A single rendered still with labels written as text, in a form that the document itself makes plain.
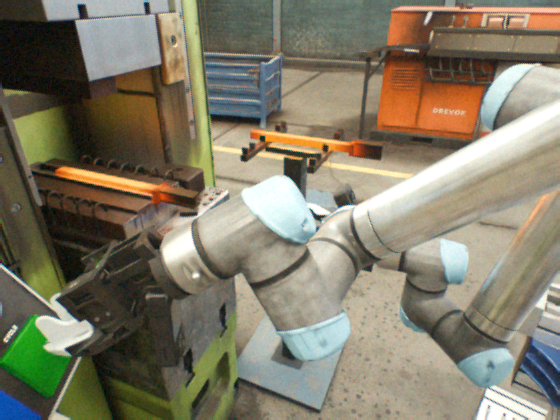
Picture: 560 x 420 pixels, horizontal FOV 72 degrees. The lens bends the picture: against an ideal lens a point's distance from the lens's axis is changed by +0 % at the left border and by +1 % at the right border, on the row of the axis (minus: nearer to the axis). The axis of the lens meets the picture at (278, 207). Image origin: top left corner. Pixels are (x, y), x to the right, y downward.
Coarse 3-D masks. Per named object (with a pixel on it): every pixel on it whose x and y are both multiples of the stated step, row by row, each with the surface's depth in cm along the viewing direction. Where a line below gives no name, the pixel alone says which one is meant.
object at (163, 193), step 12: (60, 168) 99; (72, 168) 99; (96, 180) 94; (108, 180) 93; (120, 180) 93; (132, 180) 93; (144, 192) 89; (156, 192) 87; (168, 192) 87; (180, 192) 86; (192, 192) 86; (180, 204) 87; (192, 204) 86
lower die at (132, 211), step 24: (96, 168) 103; (48, 192) 93; (72, 192) 91; (96, 192) 91; (120, 192) 91; (48, 216) 89; (72, 216) 86; (120, 216) 84; (144, 216) 86; (168, 216) 95; (120, 240) 83
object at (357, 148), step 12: (252, 132) 125; (264, 132) 125; (300, 144) 120; (312, 144) 118; (336, 144) 115; (348, 144) 115; (360, 144) 113; (372, 144) 112; (360, 156) 114; (372, 156) 114
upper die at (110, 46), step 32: (0, 32) 69; (32, 32) 66; (64, 32) 64; (96, 32) 66; (128, 32) 72; (0, 64) 73; (32, 64) 70; (64, 64) 67; (96, 64) 67; (128, 64) 74; (160, 64) 82
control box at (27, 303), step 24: (0, 264) 50; (0, 288) 48; (24, 288) 51; (0, 312) 46; (24, 312) 49; (48, 312) 52; (0, 336) 45; (72, 360) 52; (0, 384) 43; (24, 384) 45; (48, 408) 46
